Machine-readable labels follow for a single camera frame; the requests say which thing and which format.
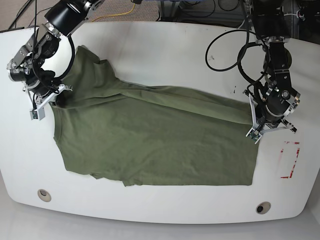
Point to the left table cable grommet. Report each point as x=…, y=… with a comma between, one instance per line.
x=44, y=195

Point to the table cable grommet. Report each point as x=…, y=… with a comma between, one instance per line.
x=44, y=195
x=263, y=208

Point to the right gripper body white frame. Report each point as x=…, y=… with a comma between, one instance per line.
x=38, y=102

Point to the right table cable grommet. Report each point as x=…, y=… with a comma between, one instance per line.
x=263, y=208

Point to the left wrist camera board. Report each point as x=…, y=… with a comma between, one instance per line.
x=254, y=135

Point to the red tape rectangle marking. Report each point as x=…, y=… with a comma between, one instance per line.
x=288, y=157

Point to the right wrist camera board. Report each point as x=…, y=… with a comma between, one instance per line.
x=34, y=114

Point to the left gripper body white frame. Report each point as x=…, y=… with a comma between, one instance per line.
x=271, y=115

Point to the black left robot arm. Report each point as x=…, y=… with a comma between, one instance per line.
x=270, y=26

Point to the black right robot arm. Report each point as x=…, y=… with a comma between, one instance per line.
x=43, y=86

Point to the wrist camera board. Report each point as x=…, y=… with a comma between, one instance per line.
x=34, y=114
x=254, y=135

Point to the olive green t-shirt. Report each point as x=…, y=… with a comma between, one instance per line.
x=150, y=135

